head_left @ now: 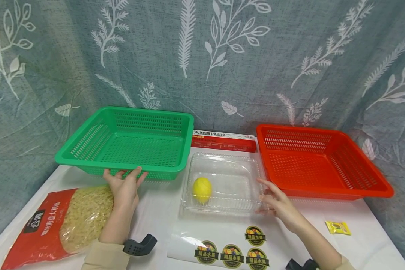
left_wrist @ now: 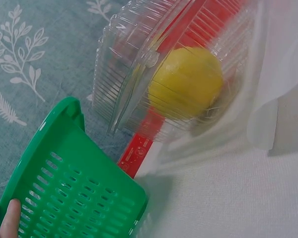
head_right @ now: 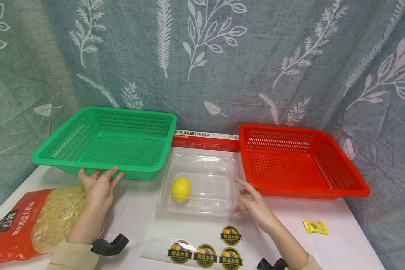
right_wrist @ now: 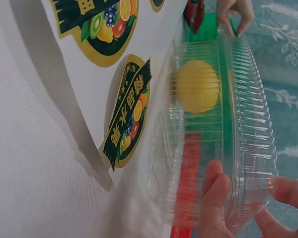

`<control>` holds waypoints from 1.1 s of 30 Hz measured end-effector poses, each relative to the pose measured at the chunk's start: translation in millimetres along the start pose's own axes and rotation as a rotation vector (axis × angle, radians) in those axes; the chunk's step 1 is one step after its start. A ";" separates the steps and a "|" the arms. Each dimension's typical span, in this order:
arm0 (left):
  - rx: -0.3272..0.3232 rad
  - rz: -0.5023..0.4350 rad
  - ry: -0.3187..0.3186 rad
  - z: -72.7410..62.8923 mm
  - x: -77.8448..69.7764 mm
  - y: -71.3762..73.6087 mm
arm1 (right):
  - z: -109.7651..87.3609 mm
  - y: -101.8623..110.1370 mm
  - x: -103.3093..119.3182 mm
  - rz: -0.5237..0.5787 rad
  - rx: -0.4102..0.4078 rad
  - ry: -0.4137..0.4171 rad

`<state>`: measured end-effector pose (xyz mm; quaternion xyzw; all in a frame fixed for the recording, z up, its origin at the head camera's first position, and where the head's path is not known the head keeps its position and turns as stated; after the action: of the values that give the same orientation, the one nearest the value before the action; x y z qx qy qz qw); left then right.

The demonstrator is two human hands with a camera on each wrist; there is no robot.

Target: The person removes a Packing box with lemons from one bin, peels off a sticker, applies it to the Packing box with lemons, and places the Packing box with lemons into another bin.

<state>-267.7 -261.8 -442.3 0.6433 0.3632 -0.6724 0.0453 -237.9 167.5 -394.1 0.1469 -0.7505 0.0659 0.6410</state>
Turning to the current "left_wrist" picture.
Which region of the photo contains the clear plastic clamshell container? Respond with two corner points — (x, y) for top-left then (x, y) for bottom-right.
(91, 0), (254, 149)

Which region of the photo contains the red flat board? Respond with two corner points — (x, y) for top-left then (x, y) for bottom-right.
(117, 0), (229, 179)

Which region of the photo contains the yellow lemon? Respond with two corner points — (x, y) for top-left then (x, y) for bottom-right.
(147, 47), (224, 119)

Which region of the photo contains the person's left hand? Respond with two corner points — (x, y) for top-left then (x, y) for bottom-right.
(0, 198), (22, 238)

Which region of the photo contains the green slotted plastic basket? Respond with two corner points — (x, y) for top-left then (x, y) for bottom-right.
(0, 96), (149, 238)

